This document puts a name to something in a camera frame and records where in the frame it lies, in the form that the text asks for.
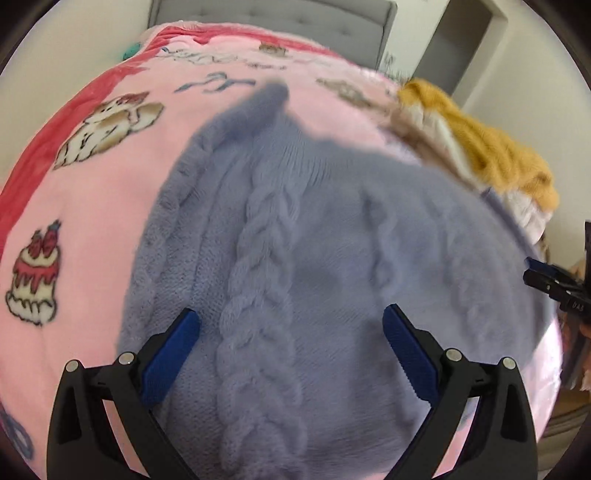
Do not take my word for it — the lavender cable-knit sweater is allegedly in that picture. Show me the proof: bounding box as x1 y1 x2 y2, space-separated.
119 83 554 479

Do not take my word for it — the white cream garment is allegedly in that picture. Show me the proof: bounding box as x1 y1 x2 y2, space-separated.
389 103 552 247

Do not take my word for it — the mustard yellow knit garment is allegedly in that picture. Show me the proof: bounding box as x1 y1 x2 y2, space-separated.
398 79 560 211

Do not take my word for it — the pink cartoon-print blanket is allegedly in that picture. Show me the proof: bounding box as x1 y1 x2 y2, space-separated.
1 23 560 477

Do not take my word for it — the grey tufted headboard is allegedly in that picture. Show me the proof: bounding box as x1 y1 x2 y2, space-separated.
148 0 398 69

